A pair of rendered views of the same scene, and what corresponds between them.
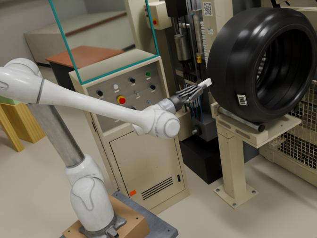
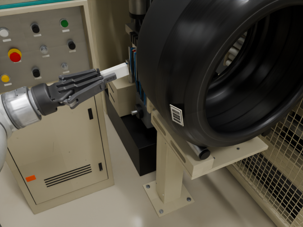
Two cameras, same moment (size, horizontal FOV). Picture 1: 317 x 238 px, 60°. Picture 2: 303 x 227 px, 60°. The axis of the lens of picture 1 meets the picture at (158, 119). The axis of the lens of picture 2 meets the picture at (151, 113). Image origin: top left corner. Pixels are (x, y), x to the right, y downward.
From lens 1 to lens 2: 0.73 m
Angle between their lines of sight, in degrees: 11
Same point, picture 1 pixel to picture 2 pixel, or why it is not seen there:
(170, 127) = not seen: outside the picture
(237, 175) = (172, 180)
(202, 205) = (123, 202)
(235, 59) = (178, 39)
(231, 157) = (167, 161)
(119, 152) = not seen: hidden behind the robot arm
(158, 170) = (71, 155)
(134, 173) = (34, 156)
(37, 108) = not seen: outside the picture
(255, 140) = (192, 169)
